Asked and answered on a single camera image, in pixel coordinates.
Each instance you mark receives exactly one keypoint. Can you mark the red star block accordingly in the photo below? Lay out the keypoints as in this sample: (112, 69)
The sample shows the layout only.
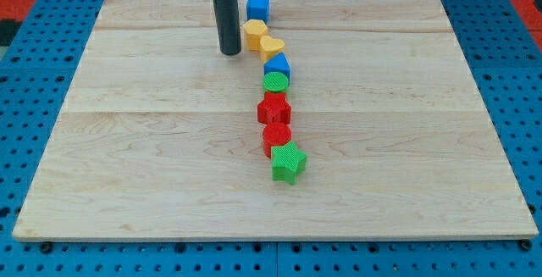
(274, 108)

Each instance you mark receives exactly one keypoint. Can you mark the yellow hexagon block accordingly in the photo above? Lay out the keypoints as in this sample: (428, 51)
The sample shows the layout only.
(254, 30)

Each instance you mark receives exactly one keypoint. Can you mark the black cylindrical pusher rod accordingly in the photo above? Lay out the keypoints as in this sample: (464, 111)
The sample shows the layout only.
(227, 20)

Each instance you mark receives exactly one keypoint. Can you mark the green cylinder block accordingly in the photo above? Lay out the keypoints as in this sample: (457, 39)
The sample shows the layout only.
(275, 82)

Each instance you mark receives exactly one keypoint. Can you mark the blue pentagon block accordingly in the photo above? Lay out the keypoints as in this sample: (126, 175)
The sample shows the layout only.
(278, 63)

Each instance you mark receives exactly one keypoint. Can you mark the light wooden board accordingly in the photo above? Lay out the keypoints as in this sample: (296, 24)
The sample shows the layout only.
(158, 138)

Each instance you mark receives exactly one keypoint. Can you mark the yellow heart block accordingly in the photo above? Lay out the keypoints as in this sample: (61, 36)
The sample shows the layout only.
(270, 47)

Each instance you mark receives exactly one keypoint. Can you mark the red cylinder block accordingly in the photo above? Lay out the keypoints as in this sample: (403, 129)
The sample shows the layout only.
(275, 134)

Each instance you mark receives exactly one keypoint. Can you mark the blue cube block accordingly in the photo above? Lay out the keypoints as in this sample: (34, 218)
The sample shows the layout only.
(258, 9)

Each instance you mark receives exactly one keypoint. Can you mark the green star block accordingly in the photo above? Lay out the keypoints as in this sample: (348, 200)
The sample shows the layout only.
(287, 162)

